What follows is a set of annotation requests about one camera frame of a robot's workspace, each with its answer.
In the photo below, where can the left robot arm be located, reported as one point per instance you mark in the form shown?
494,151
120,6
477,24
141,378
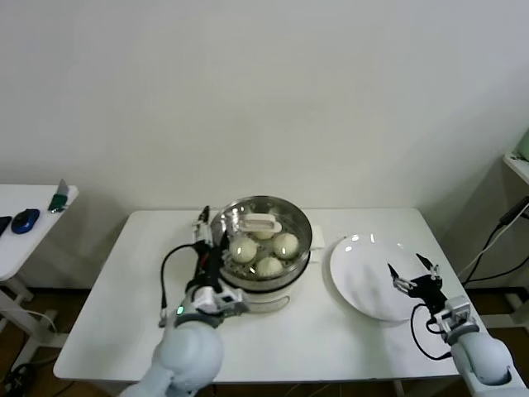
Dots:
190,351

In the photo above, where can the round glass pot lid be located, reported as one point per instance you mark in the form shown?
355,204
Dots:
260,223

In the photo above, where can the white round plate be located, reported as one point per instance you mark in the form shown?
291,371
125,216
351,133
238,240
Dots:
355,273

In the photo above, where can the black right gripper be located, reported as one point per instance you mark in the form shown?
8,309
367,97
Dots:
430,293

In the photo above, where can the green utility knife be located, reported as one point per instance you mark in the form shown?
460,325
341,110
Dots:
58,200

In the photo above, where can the black flat device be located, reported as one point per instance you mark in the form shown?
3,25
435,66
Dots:
3,225

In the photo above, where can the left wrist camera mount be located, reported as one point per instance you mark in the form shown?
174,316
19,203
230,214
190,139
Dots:
225,299

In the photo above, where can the white steamed baozi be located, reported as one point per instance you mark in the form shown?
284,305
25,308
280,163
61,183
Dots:
244,250
269,266
286,245
262,235

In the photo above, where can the mint green appliance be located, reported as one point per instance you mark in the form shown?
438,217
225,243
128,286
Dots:
524,144

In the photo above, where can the perforated steel steamer basket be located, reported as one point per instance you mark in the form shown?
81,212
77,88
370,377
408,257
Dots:
297,273

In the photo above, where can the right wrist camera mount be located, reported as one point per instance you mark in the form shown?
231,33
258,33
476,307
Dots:
456,314

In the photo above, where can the white electric cooker pot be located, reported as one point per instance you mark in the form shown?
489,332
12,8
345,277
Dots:
268,304

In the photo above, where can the black power adapter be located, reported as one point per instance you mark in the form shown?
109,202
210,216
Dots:
512,211

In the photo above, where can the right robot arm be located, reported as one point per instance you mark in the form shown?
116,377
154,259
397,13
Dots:
479,360

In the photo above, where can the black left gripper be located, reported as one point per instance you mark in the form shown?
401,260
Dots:
206,269

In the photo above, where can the blue computer mouse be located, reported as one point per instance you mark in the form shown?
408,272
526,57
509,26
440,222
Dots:
25,220

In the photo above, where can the white side table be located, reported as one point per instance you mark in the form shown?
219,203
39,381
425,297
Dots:
29,256

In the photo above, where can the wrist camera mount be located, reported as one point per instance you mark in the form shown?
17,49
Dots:
456,314
225,299

